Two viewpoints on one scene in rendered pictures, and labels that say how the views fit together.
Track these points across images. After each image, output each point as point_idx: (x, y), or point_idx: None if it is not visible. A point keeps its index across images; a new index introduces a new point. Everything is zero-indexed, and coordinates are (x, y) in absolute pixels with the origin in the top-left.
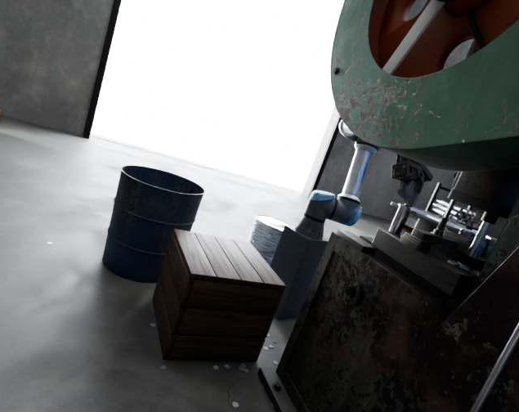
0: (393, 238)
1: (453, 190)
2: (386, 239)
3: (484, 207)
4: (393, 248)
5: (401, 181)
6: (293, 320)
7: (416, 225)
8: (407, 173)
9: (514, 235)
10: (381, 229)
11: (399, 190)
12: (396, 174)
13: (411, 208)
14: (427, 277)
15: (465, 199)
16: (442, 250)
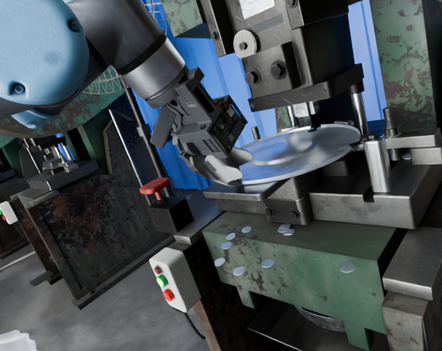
0: (424, 179)
1: (333, 81)
2: (422, 193)
3: (358, 76)
4: (428, 188)
5: (195, 161)
6: None
7: (298, 180)
8: (246, 120)
9: (433, 65)
10: (413, 192)
11: (234, 168)
12: (228, 141)
13: (244, 180)
14: None
15: (346, 82)
16: (362, 157)
